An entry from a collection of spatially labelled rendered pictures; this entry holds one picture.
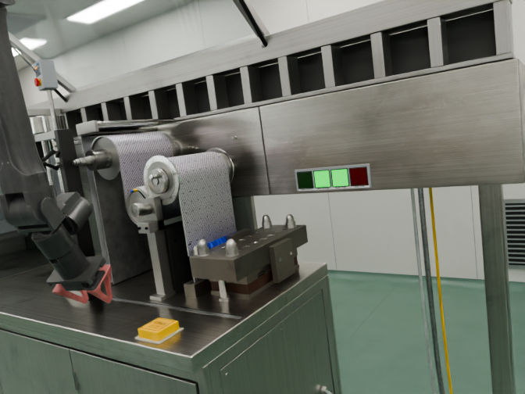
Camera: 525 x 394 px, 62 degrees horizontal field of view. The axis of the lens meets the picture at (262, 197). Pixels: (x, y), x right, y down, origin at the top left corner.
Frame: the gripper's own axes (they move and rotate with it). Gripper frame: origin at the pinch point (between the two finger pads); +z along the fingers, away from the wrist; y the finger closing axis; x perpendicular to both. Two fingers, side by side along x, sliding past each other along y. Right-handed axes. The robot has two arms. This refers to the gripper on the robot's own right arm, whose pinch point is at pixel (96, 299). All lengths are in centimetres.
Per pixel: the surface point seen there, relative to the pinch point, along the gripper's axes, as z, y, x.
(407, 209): 184, -67, -238
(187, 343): 17.6, -13.7, -1.2
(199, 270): 21.4, -7.2, -26.7
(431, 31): -18, -74, -70
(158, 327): 16.8, -5.4, -4.8
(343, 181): 18, -46, -58
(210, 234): 23.5, -4.8, -43.6
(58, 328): 22.8, 30.4, -8.7
